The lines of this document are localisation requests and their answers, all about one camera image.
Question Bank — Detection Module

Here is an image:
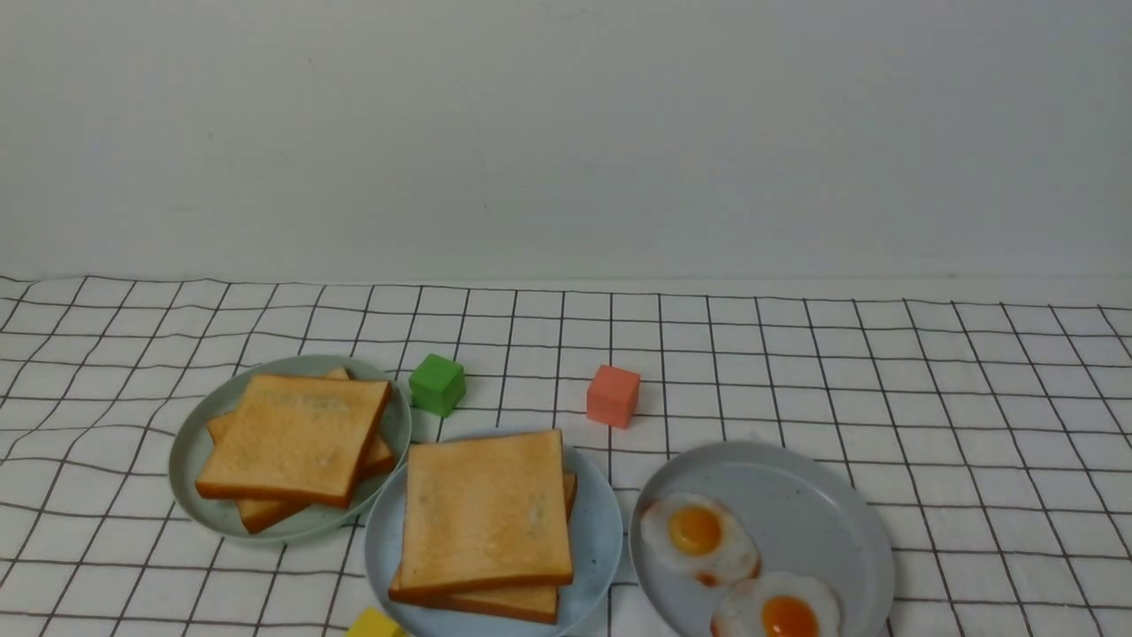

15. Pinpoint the fried egg far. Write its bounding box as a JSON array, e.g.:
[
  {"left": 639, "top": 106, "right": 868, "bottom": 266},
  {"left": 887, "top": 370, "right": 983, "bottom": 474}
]
[{"left": 638, "top": 492, "right": 761, "bottom": 587}]

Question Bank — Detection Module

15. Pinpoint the pale green plate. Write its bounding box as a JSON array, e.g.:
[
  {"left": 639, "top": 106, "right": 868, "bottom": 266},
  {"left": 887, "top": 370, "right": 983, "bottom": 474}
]
[{"left": 168, "top": 355, "right": 413, "bottom": 543}]

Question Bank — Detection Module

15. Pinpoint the fried egg near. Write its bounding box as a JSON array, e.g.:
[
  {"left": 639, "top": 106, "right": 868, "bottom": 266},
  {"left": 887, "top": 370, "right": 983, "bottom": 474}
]
[{"left": 710, "top": 573, "right": 842, "bottom": 636}]

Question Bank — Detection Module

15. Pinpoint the fried egg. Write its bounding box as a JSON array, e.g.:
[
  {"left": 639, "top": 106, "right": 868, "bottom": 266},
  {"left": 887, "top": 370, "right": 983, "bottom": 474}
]
[
  {"left": 638, "top": 492, "right": 761, "bottom": 587},
  {"left": 710, "top": 573, "right": 842, "bottom": 636}
]

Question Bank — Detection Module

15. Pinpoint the green foam cube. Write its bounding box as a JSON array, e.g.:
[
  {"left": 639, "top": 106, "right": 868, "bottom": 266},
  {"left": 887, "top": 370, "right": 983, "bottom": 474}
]
[{"left": 409, "top": 354, "right": 468, "bottom": 418}]

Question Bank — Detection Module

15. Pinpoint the grey plate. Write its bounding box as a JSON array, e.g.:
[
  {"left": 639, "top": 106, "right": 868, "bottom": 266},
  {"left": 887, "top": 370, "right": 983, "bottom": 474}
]
[{"left": 628, "top": 441, "right": 897, "bottom": 636}]

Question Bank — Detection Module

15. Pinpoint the yellow foam cube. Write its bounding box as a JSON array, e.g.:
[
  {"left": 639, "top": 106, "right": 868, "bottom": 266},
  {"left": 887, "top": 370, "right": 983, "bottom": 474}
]
[{"left": 344, "top": 608, "right": 409, "bottom": 637}]

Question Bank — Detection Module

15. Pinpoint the orange foam cube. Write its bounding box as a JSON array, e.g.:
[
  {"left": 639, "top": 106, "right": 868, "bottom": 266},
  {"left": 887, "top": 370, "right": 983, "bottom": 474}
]
[{"left": 585, "top": 365, "right": 640, "bottom": 430}]

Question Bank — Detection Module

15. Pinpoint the white black-grid tablecloth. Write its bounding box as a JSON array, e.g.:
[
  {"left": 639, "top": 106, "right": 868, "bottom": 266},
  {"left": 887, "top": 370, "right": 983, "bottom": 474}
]
[{"left": 1, "top": 277, "right": 1129, "bottom": 636}]

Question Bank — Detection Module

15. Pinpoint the light blue plate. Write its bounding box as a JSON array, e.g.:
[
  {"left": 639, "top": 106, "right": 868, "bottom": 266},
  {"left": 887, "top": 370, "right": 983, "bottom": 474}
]
[{"left": 363, "top": 430, "right": 623, "bottom": 636}]

